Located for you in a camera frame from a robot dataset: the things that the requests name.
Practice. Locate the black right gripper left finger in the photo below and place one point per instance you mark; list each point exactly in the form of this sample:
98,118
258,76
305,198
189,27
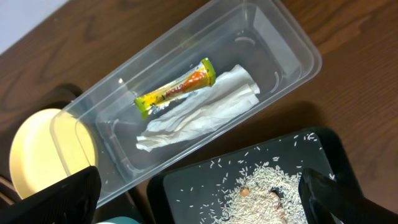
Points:
71,200

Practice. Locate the pile of rice waste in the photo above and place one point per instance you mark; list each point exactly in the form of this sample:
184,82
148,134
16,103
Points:
264,199

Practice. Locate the white crumpled napkin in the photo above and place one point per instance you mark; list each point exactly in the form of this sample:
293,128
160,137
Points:
233,93

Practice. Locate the clear plastic waste bin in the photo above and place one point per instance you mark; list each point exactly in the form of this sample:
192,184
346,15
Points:
100,128

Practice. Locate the black waste tray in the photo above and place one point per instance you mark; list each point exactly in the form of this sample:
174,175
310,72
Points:
248,186

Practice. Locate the light blue bowl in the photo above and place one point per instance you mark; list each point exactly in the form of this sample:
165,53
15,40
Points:
119,220

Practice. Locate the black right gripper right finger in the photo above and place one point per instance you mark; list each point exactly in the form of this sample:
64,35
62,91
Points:
323,200

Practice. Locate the yellow orange snack wrapper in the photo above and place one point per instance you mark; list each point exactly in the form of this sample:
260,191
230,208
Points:
203,75

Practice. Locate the yellow round plate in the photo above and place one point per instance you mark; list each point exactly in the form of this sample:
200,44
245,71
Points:
34,161

